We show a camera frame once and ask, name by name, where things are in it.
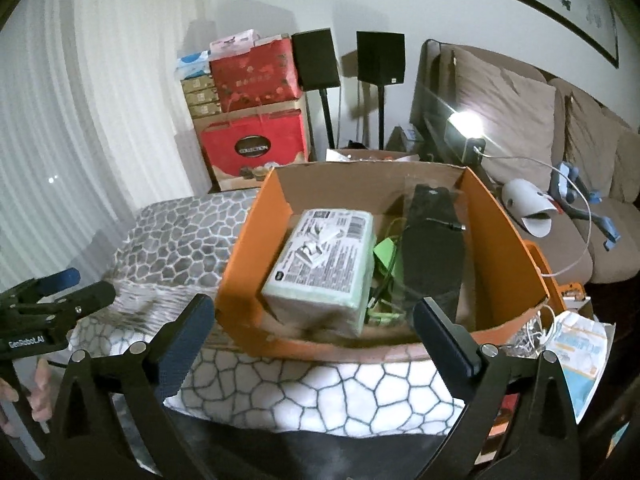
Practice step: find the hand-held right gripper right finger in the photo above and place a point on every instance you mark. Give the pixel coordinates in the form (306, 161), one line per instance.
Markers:
(440, 345)

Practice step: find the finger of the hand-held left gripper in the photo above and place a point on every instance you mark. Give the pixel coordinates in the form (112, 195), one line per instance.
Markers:
(60, 279)
(90, 295)

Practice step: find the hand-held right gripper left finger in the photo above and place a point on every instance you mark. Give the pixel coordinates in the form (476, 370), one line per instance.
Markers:
(187, 340)

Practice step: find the black package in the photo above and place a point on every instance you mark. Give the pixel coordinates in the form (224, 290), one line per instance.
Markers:
(430, 270)

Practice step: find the orange cardboard box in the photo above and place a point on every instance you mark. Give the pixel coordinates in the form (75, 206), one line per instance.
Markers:
(240, 260)

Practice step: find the green power bank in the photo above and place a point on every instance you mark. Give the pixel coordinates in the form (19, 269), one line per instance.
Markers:
(385, 255)

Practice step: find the green white tissue pack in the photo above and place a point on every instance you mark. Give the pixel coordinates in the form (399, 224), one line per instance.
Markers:
(320, 260)

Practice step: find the person's left hand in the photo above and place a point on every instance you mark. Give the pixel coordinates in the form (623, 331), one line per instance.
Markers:
(42, 395)

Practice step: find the grey white patterned blanket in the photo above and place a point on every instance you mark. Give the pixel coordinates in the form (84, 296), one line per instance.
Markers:
(175, 230)

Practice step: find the large orange plastic basket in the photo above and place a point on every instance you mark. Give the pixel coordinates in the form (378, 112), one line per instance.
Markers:
(537, 260)

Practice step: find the white blue mask packet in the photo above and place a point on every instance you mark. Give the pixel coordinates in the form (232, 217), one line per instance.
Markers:
(580, 360)

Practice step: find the white rounded device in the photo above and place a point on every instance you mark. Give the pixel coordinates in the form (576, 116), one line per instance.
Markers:
(520, 197)

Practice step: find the white sheer curtain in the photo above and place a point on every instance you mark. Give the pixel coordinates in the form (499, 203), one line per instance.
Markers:
(75, 110)

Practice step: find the brown sofa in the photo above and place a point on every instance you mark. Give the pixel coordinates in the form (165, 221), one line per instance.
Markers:
(575, 240)

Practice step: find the blue grey neckband device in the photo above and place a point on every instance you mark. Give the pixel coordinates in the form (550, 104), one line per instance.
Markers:
(565, 195)

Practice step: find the red gift bag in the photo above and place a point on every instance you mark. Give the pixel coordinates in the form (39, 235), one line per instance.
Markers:
(225, 140)

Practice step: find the gold flat box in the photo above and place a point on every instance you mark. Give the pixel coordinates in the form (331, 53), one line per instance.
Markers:
(202, 97)
(199, 83)
(205, 110)

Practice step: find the small bright lamp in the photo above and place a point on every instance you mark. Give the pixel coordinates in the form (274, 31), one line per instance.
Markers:
(465, 125)

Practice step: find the black speaker stand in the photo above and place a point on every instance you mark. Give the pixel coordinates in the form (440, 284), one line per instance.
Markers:
(380, 115)
(326, 125)

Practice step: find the beige sofa cushion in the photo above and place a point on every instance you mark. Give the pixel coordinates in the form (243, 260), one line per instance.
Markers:
(627, 165)
(595, 145)
(505, 110)

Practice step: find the pink tissue box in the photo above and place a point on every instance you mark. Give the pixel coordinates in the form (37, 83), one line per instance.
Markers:
(232, 42)

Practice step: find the black speaker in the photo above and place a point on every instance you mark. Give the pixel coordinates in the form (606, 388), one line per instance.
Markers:
(316, 60)
(380, 57)

